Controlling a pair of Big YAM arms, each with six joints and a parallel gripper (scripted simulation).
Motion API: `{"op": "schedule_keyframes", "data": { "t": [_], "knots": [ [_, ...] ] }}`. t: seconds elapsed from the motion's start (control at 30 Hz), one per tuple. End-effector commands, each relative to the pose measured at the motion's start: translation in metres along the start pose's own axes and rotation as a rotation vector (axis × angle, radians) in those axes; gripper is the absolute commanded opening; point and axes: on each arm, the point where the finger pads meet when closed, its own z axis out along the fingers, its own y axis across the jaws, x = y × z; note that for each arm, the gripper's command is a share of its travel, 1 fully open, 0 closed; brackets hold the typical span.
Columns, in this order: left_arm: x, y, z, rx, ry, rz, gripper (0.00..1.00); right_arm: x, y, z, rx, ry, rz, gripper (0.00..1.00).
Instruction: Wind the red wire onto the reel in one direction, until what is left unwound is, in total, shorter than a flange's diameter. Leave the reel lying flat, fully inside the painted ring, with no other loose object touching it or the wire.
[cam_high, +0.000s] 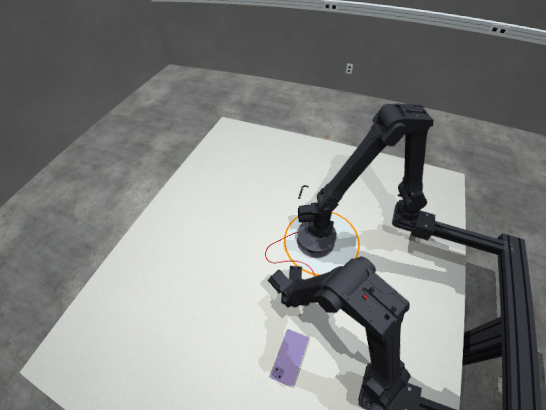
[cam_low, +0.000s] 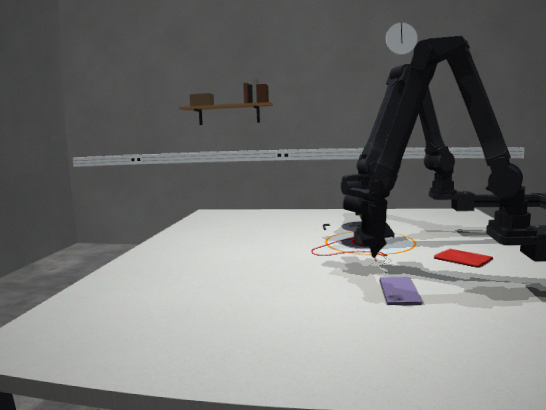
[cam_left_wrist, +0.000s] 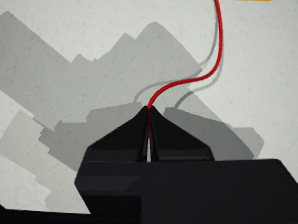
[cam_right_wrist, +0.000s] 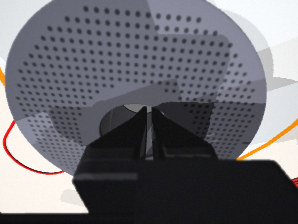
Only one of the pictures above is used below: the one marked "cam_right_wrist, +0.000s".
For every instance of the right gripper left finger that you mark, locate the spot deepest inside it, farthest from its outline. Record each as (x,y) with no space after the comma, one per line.
(122,142)

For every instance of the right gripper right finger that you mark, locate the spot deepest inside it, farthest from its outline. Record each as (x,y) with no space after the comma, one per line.
(176,142)

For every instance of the orange painted ring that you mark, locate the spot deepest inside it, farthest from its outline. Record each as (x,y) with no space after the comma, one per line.
(243,157)

